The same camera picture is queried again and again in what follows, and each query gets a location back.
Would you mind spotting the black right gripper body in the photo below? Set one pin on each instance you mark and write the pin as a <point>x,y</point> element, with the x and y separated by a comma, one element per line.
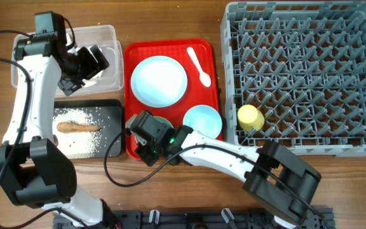
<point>150,152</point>

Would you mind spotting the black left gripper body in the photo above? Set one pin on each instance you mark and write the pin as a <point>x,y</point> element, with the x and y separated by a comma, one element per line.
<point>81,66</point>

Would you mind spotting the mint green bowl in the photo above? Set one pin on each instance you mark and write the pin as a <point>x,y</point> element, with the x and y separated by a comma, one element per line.
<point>162,122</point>

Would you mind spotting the brown bread stick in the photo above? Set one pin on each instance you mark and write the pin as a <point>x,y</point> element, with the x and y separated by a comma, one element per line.
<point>70,127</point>

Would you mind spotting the light blue bowl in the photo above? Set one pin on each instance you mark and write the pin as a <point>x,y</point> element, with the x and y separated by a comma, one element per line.
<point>204,119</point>

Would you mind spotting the white plastic spoon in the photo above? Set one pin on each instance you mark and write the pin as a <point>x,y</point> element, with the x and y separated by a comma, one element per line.
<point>204,77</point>

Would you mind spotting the yellow plastic cup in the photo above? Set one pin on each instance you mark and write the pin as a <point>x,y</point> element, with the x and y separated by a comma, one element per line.
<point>250,117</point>

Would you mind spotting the white napkin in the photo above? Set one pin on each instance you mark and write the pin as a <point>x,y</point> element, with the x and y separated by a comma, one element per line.
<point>93,80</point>

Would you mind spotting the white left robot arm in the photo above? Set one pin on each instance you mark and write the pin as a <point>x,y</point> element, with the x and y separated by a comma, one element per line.
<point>33,171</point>

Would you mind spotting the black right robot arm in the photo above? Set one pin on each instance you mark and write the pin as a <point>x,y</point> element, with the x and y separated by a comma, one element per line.
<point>279,180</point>

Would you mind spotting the clear plastic waste bin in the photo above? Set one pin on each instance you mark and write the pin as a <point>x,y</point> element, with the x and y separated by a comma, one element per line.
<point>104,36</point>

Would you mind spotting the black waste tray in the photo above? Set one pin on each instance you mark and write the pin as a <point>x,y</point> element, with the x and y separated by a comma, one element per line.
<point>110,127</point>

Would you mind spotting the grey plastic dishwasher rack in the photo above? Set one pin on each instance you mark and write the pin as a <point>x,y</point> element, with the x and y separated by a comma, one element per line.
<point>303,65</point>

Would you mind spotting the pile of white rice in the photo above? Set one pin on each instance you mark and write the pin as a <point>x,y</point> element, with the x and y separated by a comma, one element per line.
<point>78,140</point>

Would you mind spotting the light blue plate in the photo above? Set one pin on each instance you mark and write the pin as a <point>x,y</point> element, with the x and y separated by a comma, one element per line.
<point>159,81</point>

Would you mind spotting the red plastic tray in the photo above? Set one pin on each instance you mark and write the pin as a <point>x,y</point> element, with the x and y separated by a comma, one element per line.
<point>196,94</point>

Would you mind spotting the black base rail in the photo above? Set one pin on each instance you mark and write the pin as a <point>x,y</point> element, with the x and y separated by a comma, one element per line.
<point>254,218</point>

